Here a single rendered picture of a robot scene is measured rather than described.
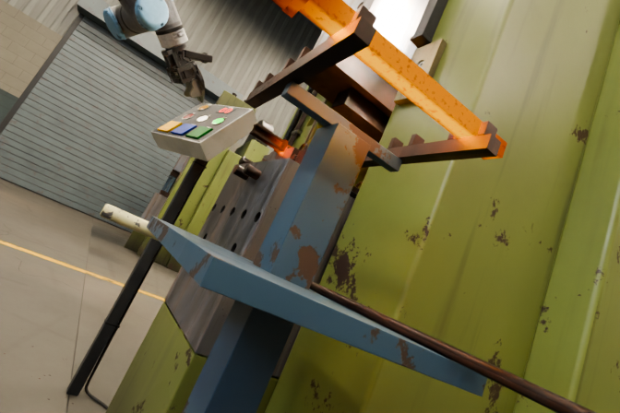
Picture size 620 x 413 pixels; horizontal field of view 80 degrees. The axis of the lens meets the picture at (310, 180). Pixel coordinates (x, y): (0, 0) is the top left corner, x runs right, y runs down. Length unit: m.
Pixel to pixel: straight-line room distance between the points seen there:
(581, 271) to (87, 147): 8.65
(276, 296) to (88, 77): 9.01
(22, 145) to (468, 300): 8.73
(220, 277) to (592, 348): 0.91
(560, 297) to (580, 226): 0.18
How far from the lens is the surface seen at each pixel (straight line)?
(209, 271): 0.25
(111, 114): 9.07
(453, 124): 0.49
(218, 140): 1.42
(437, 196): 0.75
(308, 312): 0.28
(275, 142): 1.06
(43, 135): 9.05
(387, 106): 1.22
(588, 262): 1.08
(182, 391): 0.86
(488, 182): 0.86
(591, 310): 1.05
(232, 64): 9.91
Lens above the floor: 0.69
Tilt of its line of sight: 14 degrees up
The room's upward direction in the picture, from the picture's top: 25 degrees clockwise
